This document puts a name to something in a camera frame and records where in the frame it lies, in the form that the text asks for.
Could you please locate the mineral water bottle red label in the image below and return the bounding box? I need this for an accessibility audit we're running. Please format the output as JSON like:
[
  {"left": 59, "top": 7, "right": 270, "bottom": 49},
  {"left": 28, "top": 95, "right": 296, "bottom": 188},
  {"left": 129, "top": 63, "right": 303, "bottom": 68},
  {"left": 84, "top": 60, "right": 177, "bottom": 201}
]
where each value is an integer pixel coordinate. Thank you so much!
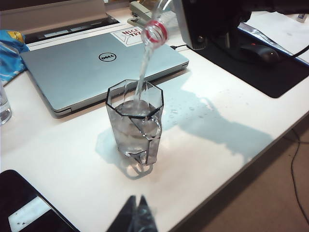
[{"left": 141, "top": 0, "right": 178, "bottom": 48}]

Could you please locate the clear plastic lidded cup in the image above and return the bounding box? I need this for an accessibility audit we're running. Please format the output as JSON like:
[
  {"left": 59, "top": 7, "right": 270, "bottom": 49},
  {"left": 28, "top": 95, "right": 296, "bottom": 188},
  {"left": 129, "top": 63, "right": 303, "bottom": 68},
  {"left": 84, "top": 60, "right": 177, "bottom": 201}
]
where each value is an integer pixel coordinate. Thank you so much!
[{"left": 0, "top": 41, "right": 13, "bottom": 126}]

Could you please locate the clear octagonal glass mug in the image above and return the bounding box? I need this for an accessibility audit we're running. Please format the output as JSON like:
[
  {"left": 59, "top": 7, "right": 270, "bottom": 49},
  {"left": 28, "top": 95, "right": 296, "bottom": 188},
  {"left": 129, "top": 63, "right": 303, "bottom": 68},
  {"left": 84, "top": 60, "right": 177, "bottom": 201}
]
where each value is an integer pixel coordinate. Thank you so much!
[{"left": 105, "top": 79, "right": 165, "bottom": 167}]

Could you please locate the black laptop power cable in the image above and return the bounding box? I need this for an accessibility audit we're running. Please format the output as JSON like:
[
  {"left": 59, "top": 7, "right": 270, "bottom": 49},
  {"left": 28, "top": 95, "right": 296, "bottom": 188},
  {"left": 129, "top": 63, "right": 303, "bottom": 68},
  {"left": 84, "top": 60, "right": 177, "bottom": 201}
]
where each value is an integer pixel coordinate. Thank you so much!
[{"left": 169, "top": 44, "right": 188, "bottom": 52}]

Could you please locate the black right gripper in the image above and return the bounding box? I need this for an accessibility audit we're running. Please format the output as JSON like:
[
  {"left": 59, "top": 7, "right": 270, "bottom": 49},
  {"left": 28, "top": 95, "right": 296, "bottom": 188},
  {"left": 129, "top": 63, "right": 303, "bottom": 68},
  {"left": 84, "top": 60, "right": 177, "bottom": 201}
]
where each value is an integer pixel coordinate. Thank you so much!
[{"left": 172, "top": 0, "right": 253, "bottom": 51}]

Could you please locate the black smartphone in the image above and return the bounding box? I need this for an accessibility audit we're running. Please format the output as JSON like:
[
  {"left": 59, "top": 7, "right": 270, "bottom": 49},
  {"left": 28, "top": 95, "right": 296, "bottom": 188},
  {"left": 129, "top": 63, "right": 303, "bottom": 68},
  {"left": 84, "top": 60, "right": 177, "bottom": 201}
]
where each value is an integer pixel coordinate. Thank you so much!
[{"left": 0, "top": 169, "right": 80, "bottom": 232}]

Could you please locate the silver Dell laptop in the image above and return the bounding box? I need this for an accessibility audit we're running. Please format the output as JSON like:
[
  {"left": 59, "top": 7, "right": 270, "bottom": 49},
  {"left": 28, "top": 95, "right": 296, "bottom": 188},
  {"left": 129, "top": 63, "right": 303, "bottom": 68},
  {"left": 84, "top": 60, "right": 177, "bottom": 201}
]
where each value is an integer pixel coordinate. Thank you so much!
[{"left": 19, "top": 25, "right": 190, "bottom": 119}]

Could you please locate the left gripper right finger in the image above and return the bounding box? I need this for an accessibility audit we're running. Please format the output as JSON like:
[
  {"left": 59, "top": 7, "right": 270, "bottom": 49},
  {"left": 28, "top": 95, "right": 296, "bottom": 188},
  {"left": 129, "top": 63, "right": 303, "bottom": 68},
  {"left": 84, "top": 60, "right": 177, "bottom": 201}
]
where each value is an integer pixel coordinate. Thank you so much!
[{"left": 136, "top": 194, "right": 159, "bottom": 232}]

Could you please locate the beige stapler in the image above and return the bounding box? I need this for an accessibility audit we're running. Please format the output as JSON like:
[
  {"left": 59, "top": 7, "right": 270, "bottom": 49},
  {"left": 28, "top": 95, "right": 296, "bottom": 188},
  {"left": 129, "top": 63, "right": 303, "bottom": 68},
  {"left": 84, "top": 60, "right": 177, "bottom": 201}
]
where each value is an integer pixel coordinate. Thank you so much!
[{"left": 126, "top": 0, "right": 155, "bottom": 28}]

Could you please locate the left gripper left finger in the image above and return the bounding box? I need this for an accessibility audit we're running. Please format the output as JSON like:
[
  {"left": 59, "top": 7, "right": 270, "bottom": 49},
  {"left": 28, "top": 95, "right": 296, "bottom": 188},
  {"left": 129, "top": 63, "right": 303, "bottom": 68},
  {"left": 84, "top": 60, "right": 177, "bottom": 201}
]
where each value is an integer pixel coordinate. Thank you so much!
[{"left": 106, "top": 195, "right": 138, "bottom": 232}]

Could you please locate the blue patterned cloth bag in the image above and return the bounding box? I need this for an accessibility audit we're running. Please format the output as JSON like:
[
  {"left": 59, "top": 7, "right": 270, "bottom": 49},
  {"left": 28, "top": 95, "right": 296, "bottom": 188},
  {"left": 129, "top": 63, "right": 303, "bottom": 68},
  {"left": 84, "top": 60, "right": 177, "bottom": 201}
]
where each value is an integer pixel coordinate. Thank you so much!
[{"left": 0, "top": 29, "right": 27, "bottom": 84}]

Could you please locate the white paper sheet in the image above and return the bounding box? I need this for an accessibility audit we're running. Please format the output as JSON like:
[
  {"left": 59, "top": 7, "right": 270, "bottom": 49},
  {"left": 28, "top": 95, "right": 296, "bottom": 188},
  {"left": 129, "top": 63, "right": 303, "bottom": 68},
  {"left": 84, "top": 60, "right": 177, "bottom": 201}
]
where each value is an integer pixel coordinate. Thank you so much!
[{"left": 238, "top": 11, "right": 309, "bottom": 58}]

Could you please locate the thin black floor cable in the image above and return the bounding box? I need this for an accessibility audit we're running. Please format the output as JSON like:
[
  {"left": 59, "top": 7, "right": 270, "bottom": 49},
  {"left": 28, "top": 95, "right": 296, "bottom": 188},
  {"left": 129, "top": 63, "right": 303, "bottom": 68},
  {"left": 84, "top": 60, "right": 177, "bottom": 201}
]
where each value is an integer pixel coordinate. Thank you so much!
[{"left": 290, "top": 128, "right": 309, "bottom": 218}]

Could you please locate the black computer mouse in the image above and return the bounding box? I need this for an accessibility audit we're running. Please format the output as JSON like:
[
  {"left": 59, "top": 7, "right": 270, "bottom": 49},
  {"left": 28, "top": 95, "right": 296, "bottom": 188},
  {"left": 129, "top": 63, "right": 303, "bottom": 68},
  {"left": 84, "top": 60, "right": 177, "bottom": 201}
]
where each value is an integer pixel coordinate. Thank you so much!
[{"left": 240, "top": 42, "right": 282, "bottom": 64}]

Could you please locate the black mouse cable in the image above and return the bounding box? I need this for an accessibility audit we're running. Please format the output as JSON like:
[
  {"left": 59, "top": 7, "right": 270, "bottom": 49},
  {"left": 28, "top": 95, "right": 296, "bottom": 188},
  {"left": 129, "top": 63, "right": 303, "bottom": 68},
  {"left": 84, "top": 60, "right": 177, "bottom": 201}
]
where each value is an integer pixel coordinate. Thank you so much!
[{"left": 288, "top": 42, "right": 309, "bottom": 58}]

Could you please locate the black mouse pad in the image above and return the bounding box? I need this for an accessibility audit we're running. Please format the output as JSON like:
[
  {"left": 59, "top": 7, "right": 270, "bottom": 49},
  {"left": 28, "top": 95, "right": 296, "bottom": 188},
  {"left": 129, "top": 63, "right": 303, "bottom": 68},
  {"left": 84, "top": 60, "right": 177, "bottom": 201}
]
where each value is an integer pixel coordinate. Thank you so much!
[{"left": 190, "top": 24, "right": 309, "bottom": 99}]

